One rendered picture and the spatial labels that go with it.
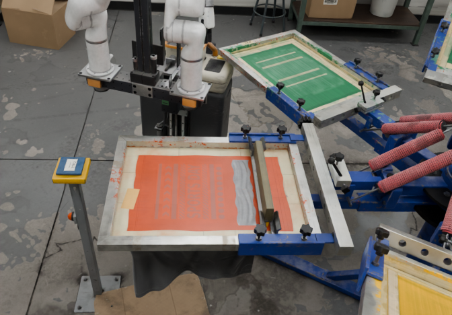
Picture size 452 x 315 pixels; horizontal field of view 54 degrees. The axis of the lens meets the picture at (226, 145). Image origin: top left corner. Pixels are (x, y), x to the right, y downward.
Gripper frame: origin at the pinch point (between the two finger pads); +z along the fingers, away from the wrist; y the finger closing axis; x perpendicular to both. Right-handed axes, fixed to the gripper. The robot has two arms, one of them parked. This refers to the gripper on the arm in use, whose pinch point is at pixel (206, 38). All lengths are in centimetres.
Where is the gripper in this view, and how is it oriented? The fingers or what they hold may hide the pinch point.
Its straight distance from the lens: 222.7
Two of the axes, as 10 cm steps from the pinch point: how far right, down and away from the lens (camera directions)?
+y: 3.2, -3.4, 8.8
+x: -9.5, -1.1, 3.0
